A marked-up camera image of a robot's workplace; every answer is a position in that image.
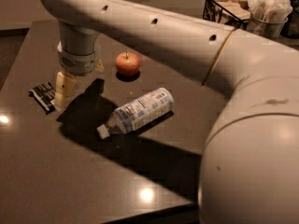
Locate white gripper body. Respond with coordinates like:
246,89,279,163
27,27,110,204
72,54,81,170
57,21,100,76

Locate black rxbar chocolate wrapper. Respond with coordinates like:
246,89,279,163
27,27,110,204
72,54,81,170
29,82,55,114

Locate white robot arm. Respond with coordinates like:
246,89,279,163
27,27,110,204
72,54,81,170
41,0,299,224

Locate red apple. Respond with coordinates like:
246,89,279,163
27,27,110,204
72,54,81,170
115,51,140,77

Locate clear plastic water bottle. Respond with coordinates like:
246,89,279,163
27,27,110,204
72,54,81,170
97,88,174,139

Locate metal cup with utensil packets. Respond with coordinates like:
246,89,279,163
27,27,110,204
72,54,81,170
246,0,292,38

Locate black wire napkin holder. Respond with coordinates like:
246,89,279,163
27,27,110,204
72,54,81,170
203,0,250,29

